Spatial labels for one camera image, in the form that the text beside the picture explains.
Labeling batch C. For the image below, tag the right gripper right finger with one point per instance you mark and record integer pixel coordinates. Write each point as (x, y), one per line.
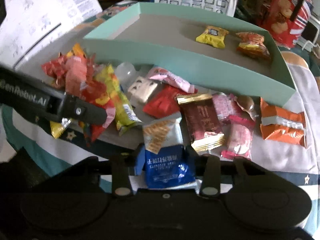
(209, 168)

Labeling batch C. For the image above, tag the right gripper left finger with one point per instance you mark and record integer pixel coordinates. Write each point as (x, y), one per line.
(123, 168)

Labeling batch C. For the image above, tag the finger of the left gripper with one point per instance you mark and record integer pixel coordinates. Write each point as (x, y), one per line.
(75, 108)

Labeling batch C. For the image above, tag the yellow silver large packet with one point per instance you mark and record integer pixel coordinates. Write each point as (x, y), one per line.
(58, 128)

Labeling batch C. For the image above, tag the red yellow gummy packet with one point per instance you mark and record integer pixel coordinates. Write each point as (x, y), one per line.
(95, 92)

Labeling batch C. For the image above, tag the maroon gold bar packet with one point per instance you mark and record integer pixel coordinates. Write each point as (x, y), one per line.
(205, 130)

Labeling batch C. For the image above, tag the long salmon red packet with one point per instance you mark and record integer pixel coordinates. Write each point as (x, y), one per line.
(76, 67)

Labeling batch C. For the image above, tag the blue white cracker packet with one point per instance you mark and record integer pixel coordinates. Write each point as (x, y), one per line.
(166, 162)

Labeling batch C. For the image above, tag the red crinkled candy packet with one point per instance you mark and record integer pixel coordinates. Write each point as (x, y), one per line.
(56, 69)

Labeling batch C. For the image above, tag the yellow green long packet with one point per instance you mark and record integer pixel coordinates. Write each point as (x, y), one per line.
(125, 118)

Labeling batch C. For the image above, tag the pink round cake packet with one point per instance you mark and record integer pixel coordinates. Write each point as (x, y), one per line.
(240, 138)

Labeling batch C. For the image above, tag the orange yellow small packet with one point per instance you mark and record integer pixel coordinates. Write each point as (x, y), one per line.
(76, 50)

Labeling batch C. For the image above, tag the light pink candy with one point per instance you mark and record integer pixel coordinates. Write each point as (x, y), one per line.
(225, 106)

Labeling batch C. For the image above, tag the white cow pattern candy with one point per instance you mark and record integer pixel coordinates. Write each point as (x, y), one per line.
(141, 89)

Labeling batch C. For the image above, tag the small red packet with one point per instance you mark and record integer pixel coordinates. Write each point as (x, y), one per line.
(164, 103)

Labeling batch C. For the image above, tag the brown chocolate ball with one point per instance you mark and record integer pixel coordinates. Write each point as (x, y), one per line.
(247, 105)

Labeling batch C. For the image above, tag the orange silver snack packet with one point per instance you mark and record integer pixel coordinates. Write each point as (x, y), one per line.
(279, 124)

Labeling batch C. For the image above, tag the pink strawberry candy packet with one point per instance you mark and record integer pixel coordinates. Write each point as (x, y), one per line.
(163, 75)

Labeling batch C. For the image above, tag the orange noodle snack packet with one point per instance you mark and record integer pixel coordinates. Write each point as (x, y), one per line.
(252, 45)

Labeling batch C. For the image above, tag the yellow biscuit packet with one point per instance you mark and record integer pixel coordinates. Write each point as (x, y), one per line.
(214, 36)

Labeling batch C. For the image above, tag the clear plastic jelly cup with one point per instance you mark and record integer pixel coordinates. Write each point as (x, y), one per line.
(125, 72)

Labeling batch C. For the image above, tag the patterned teal grey blanket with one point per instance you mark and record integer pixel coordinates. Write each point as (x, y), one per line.
(295, 163)

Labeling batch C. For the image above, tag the white instruction sheet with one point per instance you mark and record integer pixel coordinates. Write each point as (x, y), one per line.
(33, 24)

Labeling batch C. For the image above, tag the mint green cardboard box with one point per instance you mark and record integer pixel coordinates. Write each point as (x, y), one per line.
(165, 35)

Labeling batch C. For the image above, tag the red cookie tin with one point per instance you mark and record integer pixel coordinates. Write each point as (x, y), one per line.
(285, 20)

